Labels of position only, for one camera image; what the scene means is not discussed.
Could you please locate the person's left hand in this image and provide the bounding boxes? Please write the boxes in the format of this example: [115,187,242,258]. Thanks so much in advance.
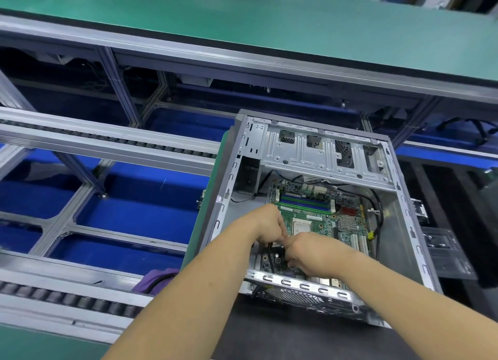
[243,203,289,246]

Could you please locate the person's right hand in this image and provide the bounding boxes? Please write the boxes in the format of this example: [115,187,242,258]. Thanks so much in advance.
[282,230,353,281]

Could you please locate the silver square CPU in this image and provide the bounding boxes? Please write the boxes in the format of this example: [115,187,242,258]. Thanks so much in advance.
[289,217,314,236]

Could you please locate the green motherboard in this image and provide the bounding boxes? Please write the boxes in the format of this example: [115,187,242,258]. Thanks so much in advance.
[263,177,382,288]

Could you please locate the grey metal computer case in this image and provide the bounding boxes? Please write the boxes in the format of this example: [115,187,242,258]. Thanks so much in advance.
[185,109,444,329]

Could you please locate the person's right forearm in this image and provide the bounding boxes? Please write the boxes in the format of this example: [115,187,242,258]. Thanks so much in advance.
[330,247,498,360]

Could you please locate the person's left forearm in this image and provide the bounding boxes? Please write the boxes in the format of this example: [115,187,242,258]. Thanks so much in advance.
[101,216,269,360]

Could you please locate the black CPU cooler fan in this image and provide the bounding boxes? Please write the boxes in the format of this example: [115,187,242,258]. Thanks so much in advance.
[410,199,428,222]

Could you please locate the clear plastic screw tray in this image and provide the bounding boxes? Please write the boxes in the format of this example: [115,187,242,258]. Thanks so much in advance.
[422,227,478,281]

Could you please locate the green conveyor belt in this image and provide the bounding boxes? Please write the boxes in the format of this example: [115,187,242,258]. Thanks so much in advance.
[0,0,498,85]

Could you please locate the grey flat metal rail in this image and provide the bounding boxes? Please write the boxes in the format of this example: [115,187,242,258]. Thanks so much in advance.
[0,107,220,177]

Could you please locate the grey roller conveyor rail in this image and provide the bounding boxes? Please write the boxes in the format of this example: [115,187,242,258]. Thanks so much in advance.
[0,249,154,343]

